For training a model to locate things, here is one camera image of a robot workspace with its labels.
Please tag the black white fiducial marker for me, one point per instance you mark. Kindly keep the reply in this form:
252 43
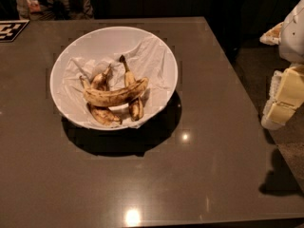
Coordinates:
9 30

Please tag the person in background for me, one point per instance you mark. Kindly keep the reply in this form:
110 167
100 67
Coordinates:
55 9

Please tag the long spotted banana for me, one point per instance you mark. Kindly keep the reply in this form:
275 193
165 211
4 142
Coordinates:
117 97

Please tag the white paper liner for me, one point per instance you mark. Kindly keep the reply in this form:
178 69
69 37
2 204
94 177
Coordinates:
150 58

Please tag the white bowl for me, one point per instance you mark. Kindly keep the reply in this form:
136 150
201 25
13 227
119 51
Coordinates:
105 38

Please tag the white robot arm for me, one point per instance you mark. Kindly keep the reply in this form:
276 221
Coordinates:
288 36

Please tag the left spotted banana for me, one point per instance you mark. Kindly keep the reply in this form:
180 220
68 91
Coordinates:
103 115

